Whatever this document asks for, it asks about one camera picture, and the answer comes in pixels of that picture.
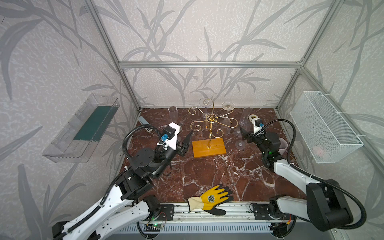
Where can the green circuit board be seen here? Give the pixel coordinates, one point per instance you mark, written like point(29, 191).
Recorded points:
point(154, 227)

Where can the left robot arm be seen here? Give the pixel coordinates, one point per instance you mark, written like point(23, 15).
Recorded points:
point(120, 205)

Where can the gold wire wine glass rack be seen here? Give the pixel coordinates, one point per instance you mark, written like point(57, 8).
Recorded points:
point(213, 121)

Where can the clear acrylic wall shelf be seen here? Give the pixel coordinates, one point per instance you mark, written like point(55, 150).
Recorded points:
point(80, 137)

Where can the white tape roll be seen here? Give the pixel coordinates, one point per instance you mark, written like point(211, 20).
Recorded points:
point(253, 117)

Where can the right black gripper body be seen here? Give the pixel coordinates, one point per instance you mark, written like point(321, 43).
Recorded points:
point(250, 137)

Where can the yellow black work glove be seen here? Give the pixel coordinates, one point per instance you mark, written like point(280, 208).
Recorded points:
point(211, 199)

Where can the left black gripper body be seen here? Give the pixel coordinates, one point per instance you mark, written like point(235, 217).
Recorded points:
point(181, 147)

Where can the aluminium front rail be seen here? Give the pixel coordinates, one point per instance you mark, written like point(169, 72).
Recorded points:
point(281, 209)

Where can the pink item in basket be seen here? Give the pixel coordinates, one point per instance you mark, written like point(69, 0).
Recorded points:
point(320, 151)

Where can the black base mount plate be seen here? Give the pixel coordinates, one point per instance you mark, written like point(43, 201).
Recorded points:
point(260, 211)
point(166, 212)

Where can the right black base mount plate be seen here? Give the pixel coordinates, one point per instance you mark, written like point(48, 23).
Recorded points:
point(260, 211)

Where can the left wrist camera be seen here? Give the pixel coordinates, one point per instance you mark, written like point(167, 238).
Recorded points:
point(169, 136)

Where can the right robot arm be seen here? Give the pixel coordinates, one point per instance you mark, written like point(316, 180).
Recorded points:
point(327, 206)

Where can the yellow wooden rack base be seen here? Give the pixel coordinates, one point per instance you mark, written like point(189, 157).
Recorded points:
point(207, 148)

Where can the white wire mesh basket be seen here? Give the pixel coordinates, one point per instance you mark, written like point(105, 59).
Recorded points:
point(320, 123)

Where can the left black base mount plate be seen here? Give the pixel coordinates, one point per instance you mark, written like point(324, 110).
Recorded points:
point(166, 212)

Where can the grey remote control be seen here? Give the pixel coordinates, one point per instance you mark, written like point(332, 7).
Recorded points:
point(143, 121)

